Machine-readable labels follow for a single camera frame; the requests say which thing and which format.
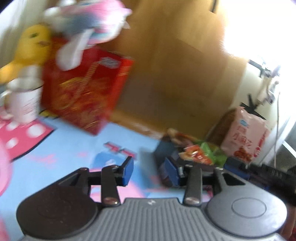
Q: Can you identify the pastel plush toy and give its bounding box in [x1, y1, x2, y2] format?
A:
[43, 0, 132, 71]

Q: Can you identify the yellow duck plush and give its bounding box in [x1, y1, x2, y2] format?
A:
[1, 24, 52, 84]

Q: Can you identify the red gift bag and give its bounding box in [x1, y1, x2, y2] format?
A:
[41, 38, 133, 135]

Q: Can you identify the white wall charger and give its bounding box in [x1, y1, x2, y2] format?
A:
[255, 66, 280, 106]

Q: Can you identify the white mug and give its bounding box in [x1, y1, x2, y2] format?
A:
[1, 77, 44, 125]

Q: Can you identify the pink snack bag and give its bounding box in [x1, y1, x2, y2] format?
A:
[221, 106, 269, 163]

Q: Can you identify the wooden headboard panel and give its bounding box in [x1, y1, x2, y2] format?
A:
[103, 1, 246, 138]

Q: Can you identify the dark snack box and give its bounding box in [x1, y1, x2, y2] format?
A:
[154, 128, 227, 187]

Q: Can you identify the red spicy snack packet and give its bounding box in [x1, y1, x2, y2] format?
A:
[179, 145, 213, 166]

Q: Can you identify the bright green snack packet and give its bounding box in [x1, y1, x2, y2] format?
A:
[197, 141, 227, 167]

